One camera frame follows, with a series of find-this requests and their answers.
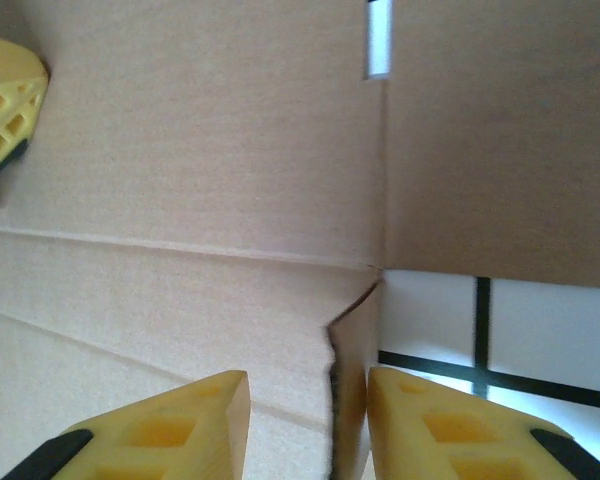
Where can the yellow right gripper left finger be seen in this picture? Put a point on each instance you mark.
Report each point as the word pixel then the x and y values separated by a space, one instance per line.
pixel 170 440

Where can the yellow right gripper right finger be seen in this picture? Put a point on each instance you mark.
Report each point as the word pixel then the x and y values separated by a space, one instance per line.
pixel 455 440

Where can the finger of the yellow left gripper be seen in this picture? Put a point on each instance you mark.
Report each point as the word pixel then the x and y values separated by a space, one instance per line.
pixel 5 100

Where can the brown cardboard paper box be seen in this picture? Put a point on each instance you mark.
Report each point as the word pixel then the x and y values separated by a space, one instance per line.
pixel 180 150

